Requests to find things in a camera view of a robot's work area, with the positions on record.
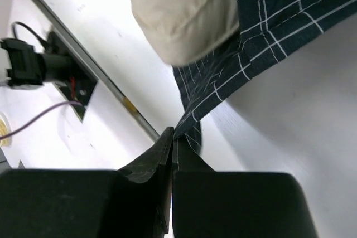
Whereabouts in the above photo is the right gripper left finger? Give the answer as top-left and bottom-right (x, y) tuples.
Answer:
(1, 127), (173, 237)

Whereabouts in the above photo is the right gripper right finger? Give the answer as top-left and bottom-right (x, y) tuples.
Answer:
(172, 138), (317, 237)

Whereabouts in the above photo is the cream pillow with bear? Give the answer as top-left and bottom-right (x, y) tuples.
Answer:
(131, 0), (239, 66)

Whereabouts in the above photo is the dark checked pillowcase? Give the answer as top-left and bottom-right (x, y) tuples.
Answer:
(172, 0), (356, 152)

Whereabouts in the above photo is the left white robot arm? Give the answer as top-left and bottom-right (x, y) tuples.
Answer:
(1, 38), (73, 90)

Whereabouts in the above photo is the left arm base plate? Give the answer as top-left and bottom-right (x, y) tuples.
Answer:
(45, 30), (98, 122)

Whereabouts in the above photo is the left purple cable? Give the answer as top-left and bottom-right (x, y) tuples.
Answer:
(0, 100), (84, 143)

